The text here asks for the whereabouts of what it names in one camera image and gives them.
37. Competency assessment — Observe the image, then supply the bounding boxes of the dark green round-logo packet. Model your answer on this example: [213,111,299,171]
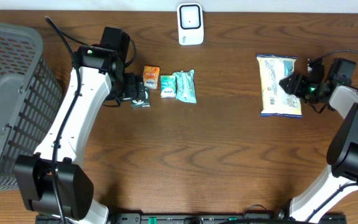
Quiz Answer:
[131,88,150,109]

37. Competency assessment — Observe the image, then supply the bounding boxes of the mint green pouch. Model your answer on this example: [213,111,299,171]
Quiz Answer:
[173,70,197,103]

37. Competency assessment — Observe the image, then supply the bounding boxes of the green tissue pack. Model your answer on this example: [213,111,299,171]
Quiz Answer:
[160,75,177,98]

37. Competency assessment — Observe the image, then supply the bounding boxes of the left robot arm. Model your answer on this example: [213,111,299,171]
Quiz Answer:
[14,27,147,223]

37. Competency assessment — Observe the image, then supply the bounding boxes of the white barcode scanner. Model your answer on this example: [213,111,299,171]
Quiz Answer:
[177,2,204,45]

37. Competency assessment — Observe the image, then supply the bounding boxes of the orange tissue pack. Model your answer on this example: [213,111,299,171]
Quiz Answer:
[143,66,160,90]

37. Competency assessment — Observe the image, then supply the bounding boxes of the cream snack bag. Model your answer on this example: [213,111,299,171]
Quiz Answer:
[256,54,302,118]

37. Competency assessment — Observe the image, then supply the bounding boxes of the grey plastic shopping basket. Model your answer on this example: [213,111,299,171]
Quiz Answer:
[0,22,62,190]

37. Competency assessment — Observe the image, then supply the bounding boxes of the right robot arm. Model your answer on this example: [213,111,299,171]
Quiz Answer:
[277,58,358,223]

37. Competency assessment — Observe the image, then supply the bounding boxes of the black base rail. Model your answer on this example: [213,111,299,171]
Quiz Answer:
[34,213,347,224]

